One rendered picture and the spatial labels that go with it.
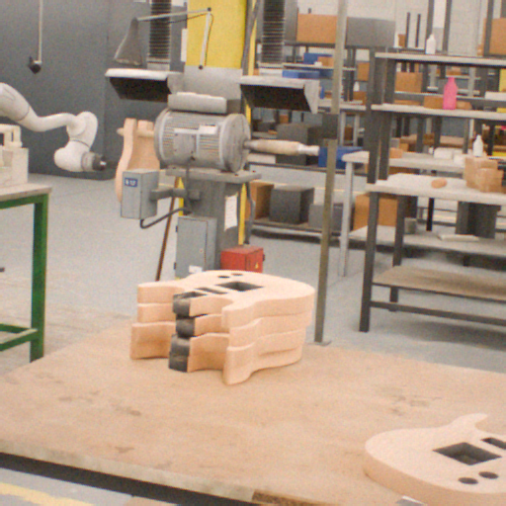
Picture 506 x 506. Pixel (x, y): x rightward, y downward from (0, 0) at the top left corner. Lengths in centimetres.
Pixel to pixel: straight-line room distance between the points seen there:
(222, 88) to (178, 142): 33
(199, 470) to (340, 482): 27
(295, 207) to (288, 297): 729
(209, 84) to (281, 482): 327
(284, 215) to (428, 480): 816
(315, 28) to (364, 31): 41
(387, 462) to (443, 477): 11
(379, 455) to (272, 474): 21
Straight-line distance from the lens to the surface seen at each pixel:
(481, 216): 963
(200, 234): 506
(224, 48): 614
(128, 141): 533
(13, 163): 582
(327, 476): 228
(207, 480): 223
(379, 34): 997
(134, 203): 502
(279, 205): 1026
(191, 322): 288
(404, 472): 221
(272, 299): 292
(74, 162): 557
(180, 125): 517
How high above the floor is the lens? 171
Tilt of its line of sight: 10 degrees down
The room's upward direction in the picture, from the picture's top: 4 degrees clockwise
